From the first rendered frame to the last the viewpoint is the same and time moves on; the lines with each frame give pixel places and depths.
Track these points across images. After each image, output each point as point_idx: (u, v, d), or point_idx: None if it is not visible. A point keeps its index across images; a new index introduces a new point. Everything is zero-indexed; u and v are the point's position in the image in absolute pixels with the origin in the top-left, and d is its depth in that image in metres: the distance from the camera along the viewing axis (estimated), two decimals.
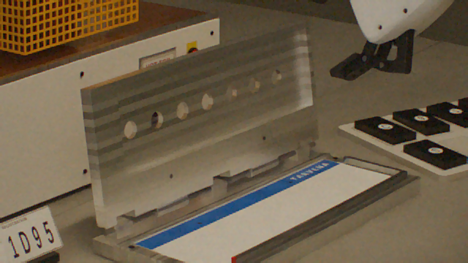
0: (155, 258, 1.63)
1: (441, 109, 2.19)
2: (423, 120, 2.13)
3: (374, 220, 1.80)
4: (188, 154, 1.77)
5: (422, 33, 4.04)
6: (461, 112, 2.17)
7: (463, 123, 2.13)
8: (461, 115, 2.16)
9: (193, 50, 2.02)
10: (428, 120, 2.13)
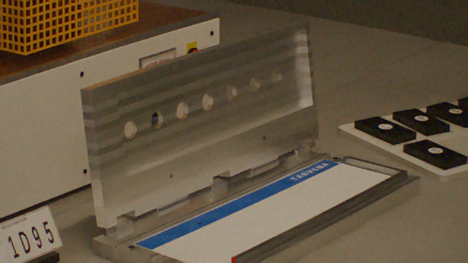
0: (155, 258, 1.63)
1: (441, 109, 2.19)
2: (423, 120, 2.13)
3: (374, 220, 1.80)
4: (188, 154, 1.77)
5: (422, 33, 4.04)
6: (461, 112, 2.17)
7: (463, 123, 2.13)
8: (461, 115, 2.16)
9: (193, 50, 2.02)
10: (428, 120, 2.13)
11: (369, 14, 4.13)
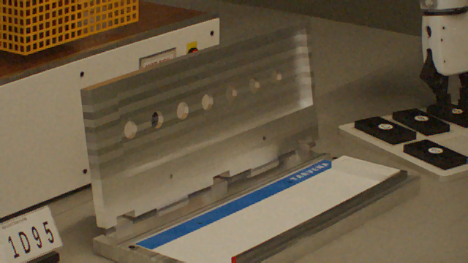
0: (155, 258, 1.63)
1: None
2: (423, 120, 2.13)
3: (374, 220, 1.80)
4: (188, 154, 1.77)
5: (422, 33, 4.04)
6: (461, 112, 2.17)
7: (464, 123, 2.13)
8: (462, 115, 2.16)
9: (193, 50, 2.02)
10: (428, 120, 2.13)
11: (369, 14, 4.13)
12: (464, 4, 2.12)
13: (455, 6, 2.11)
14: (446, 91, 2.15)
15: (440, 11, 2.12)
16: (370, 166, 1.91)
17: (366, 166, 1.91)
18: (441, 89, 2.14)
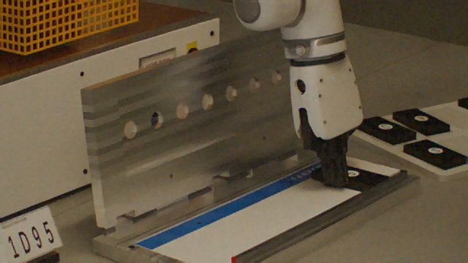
0: (155, 258, 1.63)
1: None
2: (423, 120, 2.13)
3: (374, 220, 1.80)
4: (188, 154, 1.77)
5: (422, 33, 4.04)
6: (358, 174, 1.87)
7: (367, 188, 1.83)
8: (360, 178, 1.86)
9: (193, 50, 2.02)
10: (428, 120, 2.13)
11: (369, 14, 4.13)
12: (344, 47, 1.80)
13: (334, 51, 1.78)
14: (336, 153, 1.83)
15: (315, 59, 1.79)
16: (370, 166, 1.91)
17: (366, 166, 1.91)
18: (330, 155, 1.82)
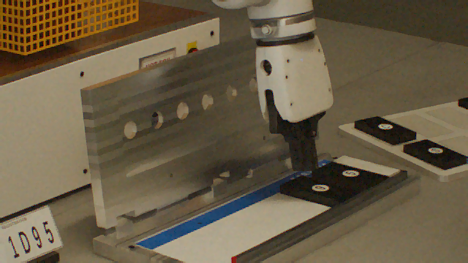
0: (155, 258, 1.63)
1: (332, 173, 1.88)
2: (325, 191, 1.81)
3: (374, 220, 1.80)
4: (188, 154, 1.77)
5: (422, 33, 4.04)
6: (358, 174, 1.87)
7: (367, 188, 1.83)
8: (360, 178, 1.86)
9: (193, 50, 2.02)
10: (330, 189, 1.82)
11: (369, 14, 4.13)
12: (313, 28, 1.73)
13: (302, 31, 1.72)
14: (305, 137, 1.76)
15: (281, 39, 1.72)
16: (370, 166, 1.91)
17: (366, 166, 1.91)
18: (298, 139, 1.76)
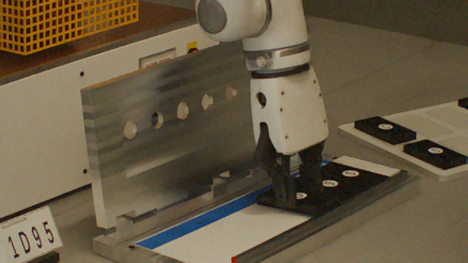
0: (155, 258, 1.63)
1: (332, 173, 1.88)
2: (334, 186, 1.83)
3: (374, 220, 1.80)
4: (188, 154, 1.77)
5: (422, 33, 4.04)
6: (358, 174, 1.87)
7: None
8: (360, 178, 1.86)
9: (193, 50, 2.02)
10: (339, 185, 1.83)
11: (369, 14, 4.13)
12: (308, 59, 1.73)
13: (297, 63, 1.71)
14: (288, 174, 1.74)
15: (276, 71, 1.72)
16: (370, 166, 1.91)
17: (366, 166, 1.91)
18: (281, 172, 1.74)
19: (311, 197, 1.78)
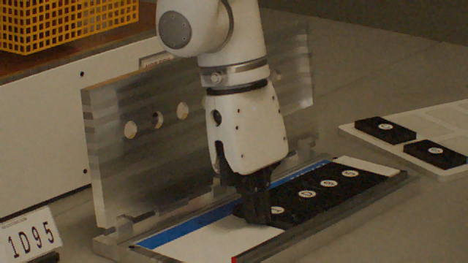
0: (155, 258, 1.63)
1: (331, 173, 1.88)
2: (333, 186, 1.83)
3: (374, 220, 1.80)
4: (188, 154, 1.77)
5: (422, 33, 4.04)
6: (357, 174, 1.87)
7: None
8: (360, 178, 1.86)
9: None
10: (338, 185, 1.83)
11: (369, 14, 4.13)
12: (266, 74, 1.67)
13: (254, 79, 1.66)
14: (257, 188, 1.70)
15: (232, 88, 1.66)
16: (370, 166, 1.91)
17: (366, 166, 1.91)
18: (251, 191, 1.70)
19: (320, 196, 1.80)
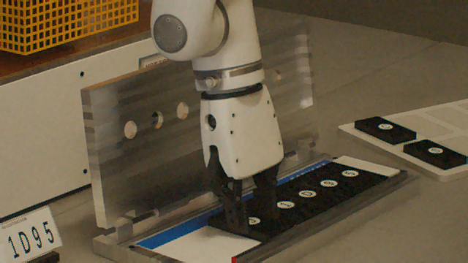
0: (155, 258, 1.63)
1: (331, 173, 1.88)
2: (333, 186, 1.83)
3: (374, 220, 1.80)
4: (188, 154, 1.77)
5: (422, 33, 4.04)
6: (357, 174, 1.87)
7: None
8: (360, 178, 1.86)
9: None
10: (338, 185, 1.83)
11: (369, 14, 4.13)
12: (261, 78, 1.66)
13: (248, 82, 1.64)
14: (240, 199, 1.67)
15: (227, 92, 1.65)
16: (370, 166, 1.91)
17: (366, 166, 1.91)
18: (232, 197, 1.67)
19: (321, 196, 1.80)
